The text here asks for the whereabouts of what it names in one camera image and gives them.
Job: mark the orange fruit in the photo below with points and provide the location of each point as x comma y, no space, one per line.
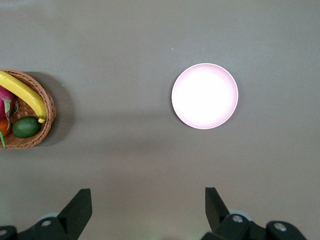
5,127

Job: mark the yellow banana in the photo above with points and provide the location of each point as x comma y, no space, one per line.
25,95

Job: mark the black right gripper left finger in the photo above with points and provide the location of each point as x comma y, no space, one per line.
75,212

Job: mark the dark green avocado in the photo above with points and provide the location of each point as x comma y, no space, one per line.
26,127

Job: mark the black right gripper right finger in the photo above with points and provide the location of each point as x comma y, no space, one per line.
220,217

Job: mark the brown wicker basket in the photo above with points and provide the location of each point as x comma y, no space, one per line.
47,120

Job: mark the pink round plate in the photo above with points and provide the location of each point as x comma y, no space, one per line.
205,96

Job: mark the pink dragon fruit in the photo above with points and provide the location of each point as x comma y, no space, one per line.
3,105

